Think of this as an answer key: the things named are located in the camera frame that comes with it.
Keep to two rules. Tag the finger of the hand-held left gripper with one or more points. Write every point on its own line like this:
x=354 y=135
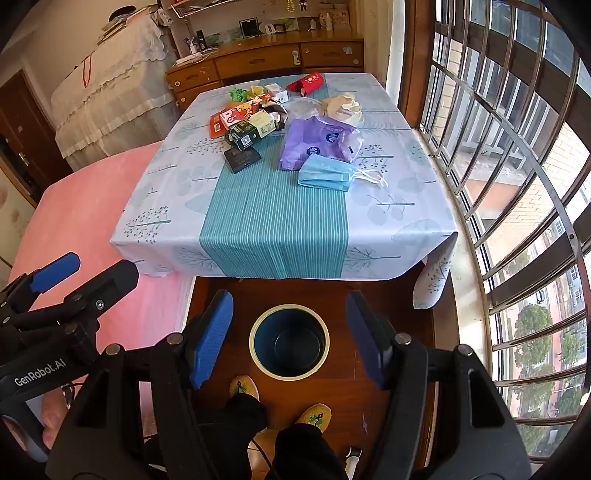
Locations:
x=106 y=286
x=55 y=272

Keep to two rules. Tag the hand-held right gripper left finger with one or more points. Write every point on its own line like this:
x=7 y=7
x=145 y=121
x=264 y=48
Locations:
x=212 y=341

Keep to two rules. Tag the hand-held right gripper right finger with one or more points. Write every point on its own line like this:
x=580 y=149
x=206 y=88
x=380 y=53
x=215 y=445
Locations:
x=364 y=337

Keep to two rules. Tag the blue bin with cream rim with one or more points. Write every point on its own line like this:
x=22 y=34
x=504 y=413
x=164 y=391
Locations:
x=288 y=344

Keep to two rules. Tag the blue face mask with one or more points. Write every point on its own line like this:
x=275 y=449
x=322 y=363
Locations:
x=323 y=173

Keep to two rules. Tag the black packet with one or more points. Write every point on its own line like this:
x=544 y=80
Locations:
x=242 y=160

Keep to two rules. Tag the orange snack packet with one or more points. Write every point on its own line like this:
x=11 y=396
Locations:
x=215 y=125

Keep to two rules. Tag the purple plastic bag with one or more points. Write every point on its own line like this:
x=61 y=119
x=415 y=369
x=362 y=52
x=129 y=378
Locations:
x=314 y=138

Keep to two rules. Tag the white paper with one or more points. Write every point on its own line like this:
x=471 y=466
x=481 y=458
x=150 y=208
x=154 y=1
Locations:
x=344 y=108

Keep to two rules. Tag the black white wrapper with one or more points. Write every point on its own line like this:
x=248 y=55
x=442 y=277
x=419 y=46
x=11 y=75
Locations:
x=275 y=115

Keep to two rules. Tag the yellow knitted slipper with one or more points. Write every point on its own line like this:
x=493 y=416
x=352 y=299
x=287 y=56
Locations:
x=244 y=387
x=316 y=415

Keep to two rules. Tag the person's left leg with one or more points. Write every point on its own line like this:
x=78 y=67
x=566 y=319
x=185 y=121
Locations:
x=235 y=438

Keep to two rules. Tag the person's leg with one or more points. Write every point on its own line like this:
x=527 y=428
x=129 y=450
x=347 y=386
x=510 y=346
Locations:
x=304 y=452
x=235 y=438

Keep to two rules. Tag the white cylindrical object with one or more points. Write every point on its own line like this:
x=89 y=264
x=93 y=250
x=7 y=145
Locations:
x=354 y=461

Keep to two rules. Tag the person's right leg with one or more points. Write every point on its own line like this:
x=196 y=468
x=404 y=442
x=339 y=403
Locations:
x=304 y=452

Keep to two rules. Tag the brown wooden door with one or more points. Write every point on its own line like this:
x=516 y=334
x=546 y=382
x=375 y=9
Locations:
x=27 y=129

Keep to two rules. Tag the lace covered cabinet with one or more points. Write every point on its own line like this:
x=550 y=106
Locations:
x=106 y=101

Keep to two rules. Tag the dark green box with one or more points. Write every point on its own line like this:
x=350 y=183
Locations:
x=243 y=136

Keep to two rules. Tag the red cartoon carton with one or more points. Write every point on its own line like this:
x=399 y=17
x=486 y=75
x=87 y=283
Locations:
x=238 y=114

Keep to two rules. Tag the pale green box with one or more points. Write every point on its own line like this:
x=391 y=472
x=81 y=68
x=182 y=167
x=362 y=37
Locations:
x=259 y=124

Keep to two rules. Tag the green crumpled wrapper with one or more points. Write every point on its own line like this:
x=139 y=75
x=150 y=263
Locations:
x=238 y=94

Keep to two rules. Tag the clear plastic bag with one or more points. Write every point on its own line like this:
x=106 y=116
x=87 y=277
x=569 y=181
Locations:
x=302 y=108

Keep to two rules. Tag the white power strip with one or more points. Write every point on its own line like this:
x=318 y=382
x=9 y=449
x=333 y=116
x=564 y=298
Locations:
x=189 y=60

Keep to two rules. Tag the yellow wrapper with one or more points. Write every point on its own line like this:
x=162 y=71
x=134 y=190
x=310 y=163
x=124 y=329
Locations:
x=257 y=91

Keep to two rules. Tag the small white box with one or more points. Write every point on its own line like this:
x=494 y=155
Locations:
x=278 y=91

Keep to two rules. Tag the pile of books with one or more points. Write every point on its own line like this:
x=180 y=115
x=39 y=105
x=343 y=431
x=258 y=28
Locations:
x=120 y=21

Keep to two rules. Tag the red box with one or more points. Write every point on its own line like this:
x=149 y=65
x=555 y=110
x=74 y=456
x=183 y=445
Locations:
x=305 y=82

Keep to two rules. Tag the black pen holder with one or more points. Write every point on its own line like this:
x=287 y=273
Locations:
x=201 y=40

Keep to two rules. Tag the wooden desk with drawers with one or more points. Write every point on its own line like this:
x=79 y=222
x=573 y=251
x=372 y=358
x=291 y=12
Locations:
x=258 y=60

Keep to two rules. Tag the window with metal grille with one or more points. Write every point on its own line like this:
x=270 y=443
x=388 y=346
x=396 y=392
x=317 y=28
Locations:
x=508 y=92

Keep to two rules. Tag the white round device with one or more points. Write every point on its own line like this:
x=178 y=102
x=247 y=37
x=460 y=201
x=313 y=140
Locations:
x=271 y=28

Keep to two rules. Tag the white bottle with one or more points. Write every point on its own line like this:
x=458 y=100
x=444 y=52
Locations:
x=328 y=22

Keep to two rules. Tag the wooden window frame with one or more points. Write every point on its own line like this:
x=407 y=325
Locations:
x=415 y=60

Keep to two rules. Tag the wall bookshelf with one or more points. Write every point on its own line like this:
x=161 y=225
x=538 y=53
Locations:
x=194 y=7

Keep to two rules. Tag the black picture frame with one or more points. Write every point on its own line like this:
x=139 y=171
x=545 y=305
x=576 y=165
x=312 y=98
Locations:
x=249 y=27

